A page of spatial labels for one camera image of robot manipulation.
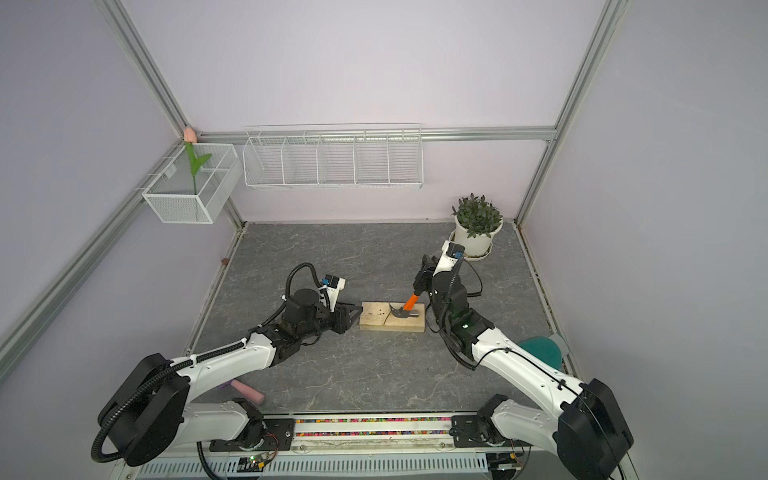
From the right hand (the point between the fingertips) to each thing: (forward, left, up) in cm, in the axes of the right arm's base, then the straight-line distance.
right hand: (427, 256), depth 77 cm
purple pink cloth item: (-27, +48, -24) cm, 60 cm away
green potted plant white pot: (+22, -19, -10) cm, 31 cm away
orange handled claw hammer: (-8, +5, -15) cm, 18 cm away
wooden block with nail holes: (-6, +13, -23) cm, 27 cm away
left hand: (-8, +19, -14) cm, 25 cm away
